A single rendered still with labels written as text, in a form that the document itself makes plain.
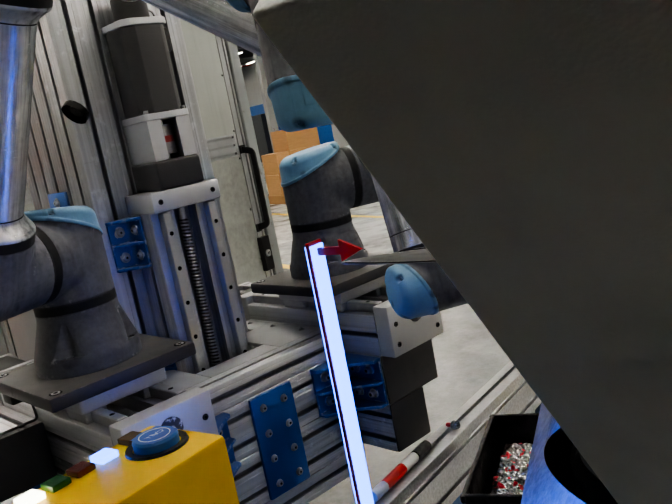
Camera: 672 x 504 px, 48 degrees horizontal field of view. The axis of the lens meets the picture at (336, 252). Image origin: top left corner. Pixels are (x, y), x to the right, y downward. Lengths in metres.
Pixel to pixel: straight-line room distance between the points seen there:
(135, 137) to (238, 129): 1.57
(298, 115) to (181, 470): 0.32
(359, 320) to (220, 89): 1.66
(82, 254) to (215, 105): 1.76
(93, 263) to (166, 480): 0.53
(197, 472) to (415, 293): 0.42
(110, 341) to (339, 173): 0.52
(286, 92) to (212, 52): 2.16
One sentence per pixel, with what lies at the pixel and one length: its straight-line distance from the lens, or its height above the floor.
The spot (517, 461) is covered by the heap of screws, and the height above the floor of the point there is 0.85.
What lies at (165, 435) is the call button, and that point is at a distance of 0.68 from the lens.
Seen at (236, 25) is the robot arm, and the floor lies 1.44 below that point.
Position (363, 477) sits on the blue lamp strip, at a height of 0.91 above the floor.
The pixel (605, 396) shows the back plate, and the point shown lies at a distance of 0.41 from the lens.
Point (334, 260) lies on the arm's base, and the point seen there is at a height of 1.07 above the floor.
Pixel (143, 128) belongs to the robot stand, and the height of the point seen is 1.36.
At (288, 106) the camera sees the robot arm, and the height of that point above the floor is 1.34.
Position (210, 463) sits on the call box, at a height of 1.06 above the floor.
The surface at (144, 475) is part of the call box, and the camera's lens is 0.65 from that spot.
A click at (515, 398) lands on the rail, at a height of 0.83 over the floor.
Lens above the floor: 1.32
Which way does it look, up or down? 10 degrees down
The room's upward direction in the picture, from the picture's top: 11 degrees counter-clockwise
